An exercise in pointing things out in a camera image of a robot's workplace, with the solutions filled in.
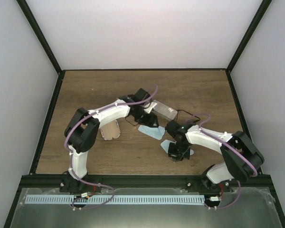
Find light blue cleaning cloth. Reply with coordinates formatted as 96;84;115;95
138;125;165;140

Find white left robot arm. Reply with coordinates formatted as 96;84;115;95
64;95;159;192

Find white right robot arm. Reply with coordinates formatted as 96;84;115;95
162;121;265;191

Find grey hard glasses case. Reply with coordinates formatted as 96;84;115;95
144;100;178;121

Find beige open glasses case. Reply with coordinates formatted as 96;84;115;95
100;120;121;141

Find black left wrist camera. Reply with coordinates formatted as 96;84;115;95
133;88;151;102

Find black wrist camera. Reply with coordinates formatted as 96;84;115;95
165;120;190;142
133;88;151;102

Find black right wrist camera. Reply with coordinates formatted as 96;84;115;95
165;120;190;142

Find black thin-frame sunglasses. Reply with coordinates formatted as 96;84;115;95
175;109;201;123

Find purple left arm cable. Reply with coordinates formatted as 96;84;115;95
65;84;115;211

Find light blue slotted cable duct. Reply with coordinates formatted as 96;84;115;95
24;195;205;205

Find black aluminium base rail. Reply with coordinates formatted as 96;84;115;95
20;174;273;193

